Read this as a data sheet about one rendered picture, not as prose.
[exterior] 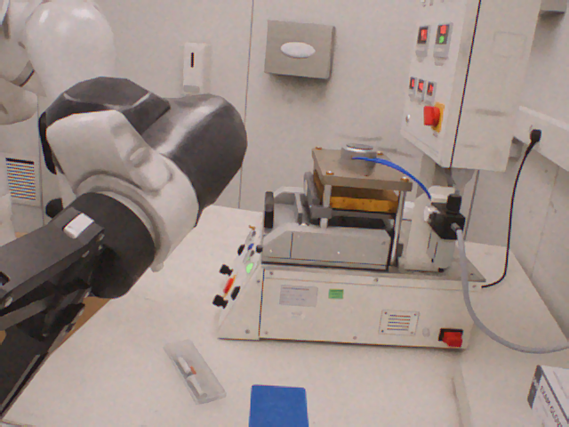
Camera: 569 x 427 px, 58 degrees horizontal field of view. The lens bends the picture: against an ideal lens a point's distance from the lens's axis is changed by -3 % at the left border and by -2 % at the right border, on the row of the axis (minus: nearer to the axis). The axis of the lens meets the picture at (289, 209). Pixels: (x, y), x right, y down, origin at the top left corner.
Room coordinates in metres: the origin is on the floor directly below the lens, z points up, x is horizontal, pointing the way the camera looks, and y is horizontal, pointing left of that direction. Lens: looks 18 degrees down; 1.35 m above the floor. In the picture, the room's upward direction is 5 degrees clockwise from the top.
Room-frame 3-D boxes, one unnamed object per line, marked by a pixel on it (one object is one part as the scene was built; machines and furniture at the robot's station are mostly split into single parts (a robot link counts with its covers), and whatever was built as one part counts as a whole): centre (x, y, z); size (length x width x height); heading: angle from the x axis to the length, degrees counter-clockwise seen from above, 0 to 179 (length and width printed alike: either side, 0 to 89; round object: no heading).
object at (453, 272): (1.13, -0.17, 0.93); 0.46 x 0.35 x 0.01; 94
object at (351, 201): (1.12, -0.14, 1.07); 0.22 x 0.17 x 0.10; 4
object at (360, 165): (1.11, -0.17, 1.08); 0.31 x 0.24 x 0.13; 4
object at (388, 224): (1.13, -0.14, 0.98); 0.20 x 0.17 x 0.03; 4
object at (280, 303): (1.11, -0.13, 0.84); 0.53 x 0.37 x 0.17; 94
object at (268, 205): (1.12, 0.05, 0.99); 0.15 x 0.02 x 0.04; 4
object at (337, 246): (0.99, -0.07, 0.96); 0.26 x 0.05 x 0.07; 94
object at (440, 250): (0.92, -0.28, 1.05); 0.15 x 0.05 x 0.15; 4
